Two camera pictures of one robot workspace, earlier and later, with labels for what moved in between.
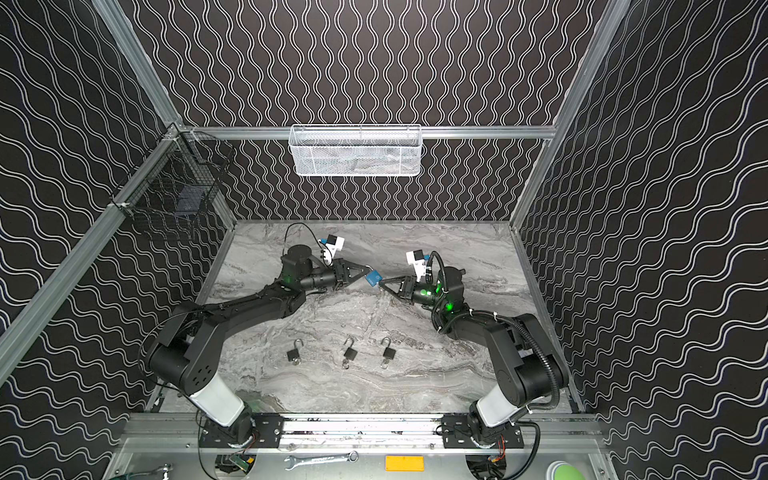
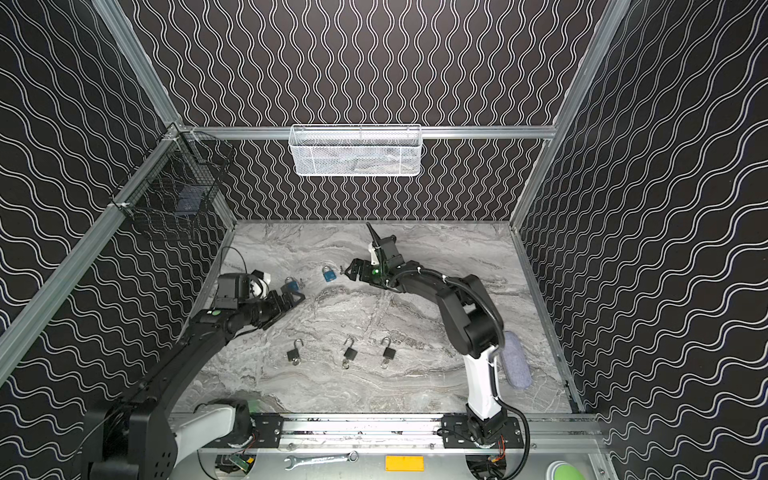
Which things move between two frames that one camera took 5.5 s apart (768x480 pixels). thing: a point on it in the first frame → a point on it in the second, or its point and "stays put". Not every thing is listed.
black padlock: x=294 y=353 stays put
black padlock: x=350 y=352 stays put
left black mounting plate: x=268 y=430 stays put
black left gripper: x=339 y=273 → x=270 y=303
